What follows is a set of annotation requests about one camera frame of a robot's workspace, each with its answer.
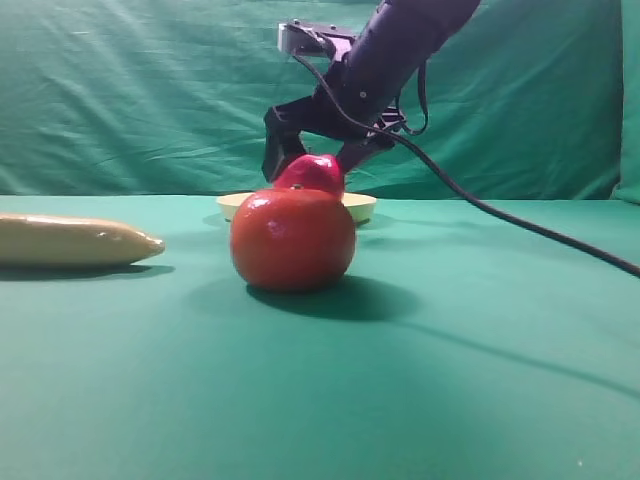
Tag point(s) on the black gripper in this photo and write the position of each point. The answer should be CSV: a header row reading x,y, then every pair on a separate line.
x,y
353,97

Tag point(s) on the red apple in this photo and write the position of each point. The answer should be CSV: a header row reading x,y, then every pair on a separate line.
x,y
318,172

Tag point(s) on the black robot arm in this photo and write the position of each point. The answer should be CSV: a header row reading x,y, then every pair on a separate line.
x,y
406,34

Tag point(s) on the pale yellow plate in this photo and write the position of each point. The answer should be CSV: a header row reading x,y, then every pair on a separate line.
x,y
360,206

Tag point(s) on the orange tangerine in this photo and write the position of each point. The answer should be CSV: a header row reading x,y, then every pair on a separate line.
x,y
292,240

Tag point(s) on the green backdrop cloth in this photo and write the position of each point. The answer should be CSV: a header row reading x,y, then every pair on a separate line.
x,y
531,100

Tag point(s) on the green table cloth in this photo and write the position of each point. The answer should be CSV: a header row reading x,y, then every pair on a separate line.
x,y
457,347

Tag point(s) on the yellow banana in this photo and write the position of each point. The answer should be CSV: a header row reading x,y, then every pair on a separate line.
x,y
34,240

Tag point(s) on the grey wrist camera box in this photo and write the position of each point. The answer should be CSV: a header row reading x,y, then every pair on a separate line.
x,y
313,39

